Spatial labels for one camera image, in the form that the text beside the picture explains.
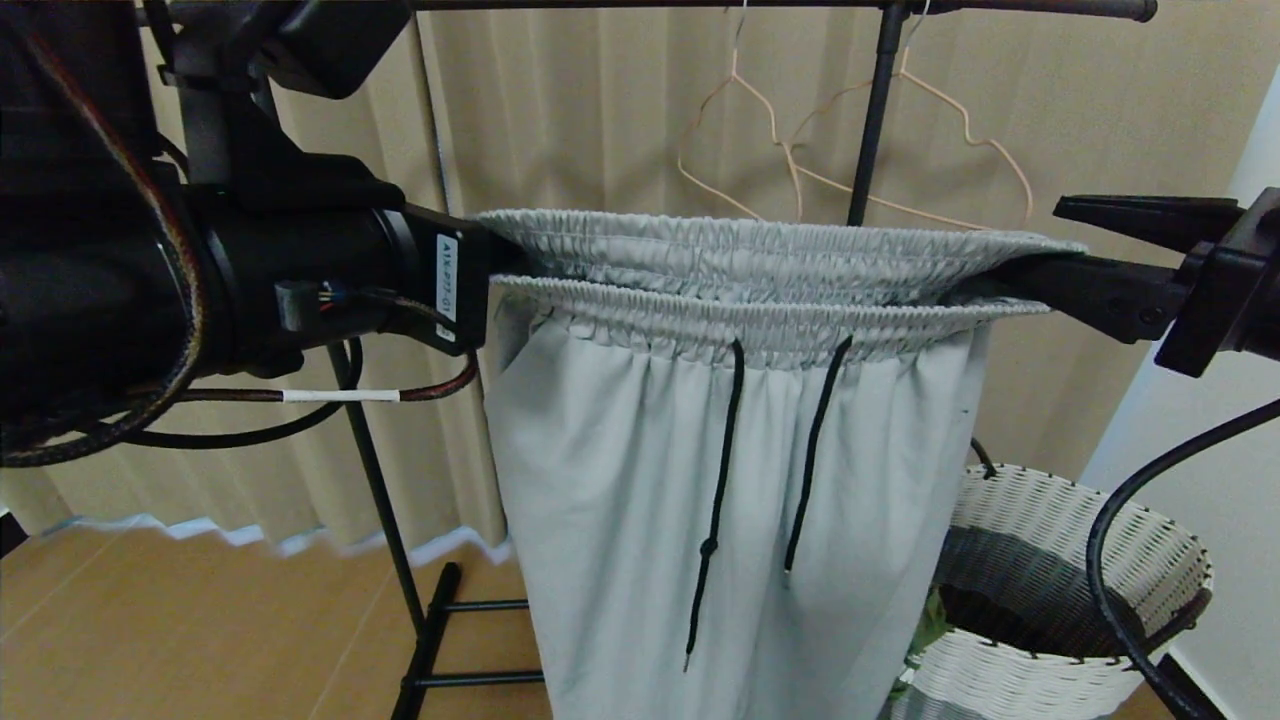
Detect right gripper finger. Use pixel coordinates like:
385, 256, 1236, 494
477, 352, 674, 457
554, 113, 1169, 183
955, 255, 1193, 344
1053, 195, 1246, 253

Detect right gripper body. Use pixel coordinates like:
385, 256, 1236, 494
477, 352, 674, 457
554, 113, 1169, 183
1155, 188, 1280, 379

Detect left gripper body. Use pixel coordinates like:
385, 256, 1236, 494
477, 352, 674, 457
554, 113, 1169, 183
195, 180, 496, 379

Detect pink clothes hanger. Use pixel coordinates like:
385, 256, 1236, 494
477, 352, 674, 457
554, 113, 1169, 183
785, 0, 1034, 231
677, 0, 804, 223

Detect pale grey shorts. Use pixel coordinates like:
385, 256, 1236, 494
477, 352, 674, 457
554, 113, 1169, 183
475, 208, 1089, 720

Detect white laundry basket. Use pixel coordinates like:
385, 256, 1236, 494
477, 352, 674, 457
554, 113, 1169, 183
885, 438, 1214, 720

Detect black clothes rack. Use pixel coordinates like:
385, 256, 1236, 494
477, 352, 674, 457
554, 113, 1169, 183
328, 0, 1159, 720

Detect beige curtain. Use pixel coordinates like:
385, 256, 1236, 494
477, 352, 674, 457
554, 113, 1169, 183
0, 0, 1280, 556

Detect green garment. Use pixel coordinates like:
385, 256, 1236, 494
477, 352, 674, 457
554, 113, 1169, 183
895, 588, 956, 701

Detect black cable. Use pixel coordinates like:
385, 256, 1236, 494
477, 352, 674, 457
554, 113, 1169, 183
120, 338, 366, 451
1087, 400, 1280, 720

